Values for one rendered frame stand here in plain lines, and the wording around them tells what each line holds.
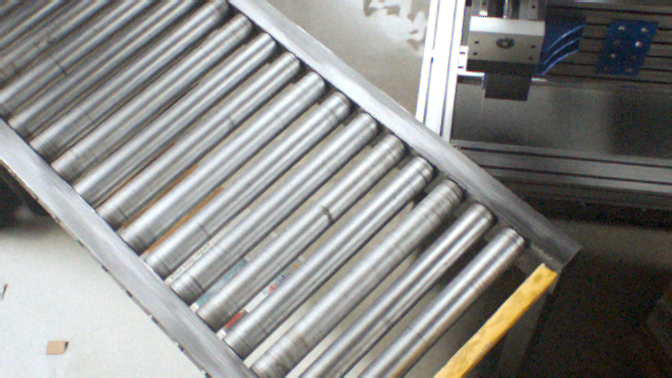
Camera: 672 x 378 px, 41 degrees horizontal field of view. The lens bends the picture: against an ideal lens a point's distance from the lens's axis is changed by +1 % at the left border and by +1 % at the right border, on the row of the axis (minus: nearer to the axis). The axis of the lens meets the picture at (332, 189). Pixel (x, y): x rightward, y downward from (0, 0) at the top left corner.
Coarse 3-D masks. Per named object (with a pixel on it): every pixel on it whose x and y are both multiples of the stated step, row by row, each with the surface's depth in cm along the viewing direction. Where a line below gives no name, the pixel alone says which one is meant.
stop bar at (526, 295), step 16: (544, 272) 136; (528, 288) 135; (544, 288) 135; (512, 304) 134; (528, 304) 134; (496, 320) 133; (512, 320) 133; (480, 336) 132; (496, 336) 132; (464, 352) 131; (480, 352) 131; (448, 368) 130; (464, 368) 130
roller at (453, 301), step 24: (504, 240) 141; (480, 264) 140; (504, 264) 140; (456, 288) 138; (480, 288) 139; (432, 312) 137; (456, 312) 137; (408, 336) 135; (432, 336) 136; (384, 360) 134; (408, 360) 134
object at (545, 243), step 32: (256, 0) 168; (256, 32) 168; (288, 32) 164; (320, 64) 160; (352, 96) 156; (384, 96) 156; (384, 128) 154; (416, 128) 152; (448, 160) 149; (480, 192) 145; (512, 224) 142; (544, 224) 142; (544, 256) 141; (576, 256) 141
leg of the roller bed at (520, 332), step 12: (528, 276) 151; (540, 300) 154; (552, 300) 158; (528, 312) 162; (540, 312) 158; (516, 324) 171; (528, 324) 167; (540, 324) 167; (516, 336) 176; (528, 336) 171; (504, 348) 187; (516, 348) 181; (528, 348) 178; (504, 360) 192; (516, 360) 186; (528, 360) 192; (504, 372) 198; (516, 372) 192
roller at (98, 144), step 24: (240, 24) 165; (216, 48) 163; (168, 72) 162; (192, 72) 162; (144, 96) 159; (168, 96) 160; (120, 120) 157; (144, 120) 159; (96, 144) 156; (120, 144) 159; (72, 168) 154
